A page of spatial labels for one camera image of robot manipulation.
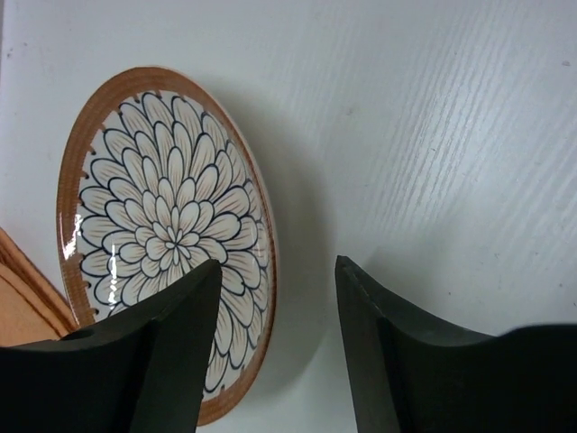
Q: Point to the floral patterned ceramic plate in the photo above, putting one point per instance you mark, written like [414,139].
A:
[156,178]

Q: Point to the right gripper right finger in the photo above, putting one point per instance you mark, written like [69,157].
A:
[411,371]

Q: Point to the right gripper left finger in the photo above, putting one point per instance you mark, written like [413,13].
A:
[140,370]

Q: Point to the orange cloth napkin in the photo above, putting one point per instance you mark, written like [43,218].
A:
[31,308]

